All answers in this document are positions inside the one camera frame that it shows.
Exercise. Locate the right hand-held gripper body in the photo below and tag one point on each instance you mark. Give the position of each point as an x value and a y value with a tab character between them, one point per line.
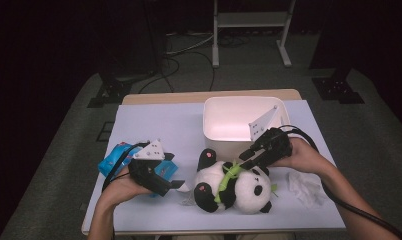
275	146

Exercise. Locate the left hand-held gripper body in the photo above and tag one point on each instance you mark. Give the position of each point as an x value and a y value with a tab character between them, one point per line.
145	173

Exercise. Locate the panda plush toy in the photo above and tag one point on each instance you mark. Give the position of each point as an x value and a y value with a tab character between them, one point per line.
249	190

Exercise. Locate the blue wet wipes pack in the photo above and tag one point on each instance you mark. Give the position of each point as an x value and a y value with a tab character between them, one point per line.
114	160

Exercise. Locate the white plastic storage box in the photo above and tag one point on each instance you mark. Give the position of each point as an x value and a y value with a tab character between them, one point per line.
229	116

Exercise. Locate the white wet wipe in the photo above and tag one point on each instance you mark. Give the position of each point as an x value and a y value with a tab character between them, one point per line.
305	188

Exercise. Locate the person's left hand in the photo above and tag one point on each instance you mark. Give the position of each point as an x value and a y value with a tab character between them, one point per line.
122	190

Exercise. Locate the person's right hand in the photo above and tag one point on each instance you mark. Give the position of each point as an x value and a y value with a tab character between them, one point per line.
305	158

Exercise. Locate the dark floor plate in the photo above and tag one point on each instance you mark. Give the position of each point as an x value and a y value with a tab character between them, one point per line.
105	131

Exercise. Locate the black stand base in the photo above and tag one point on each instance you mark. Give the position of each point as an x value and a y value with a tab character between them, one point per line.
337	89
110	90

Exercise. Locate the white metal stand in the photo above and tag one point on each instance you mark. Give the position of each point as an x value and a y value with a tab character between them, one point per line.
252	19

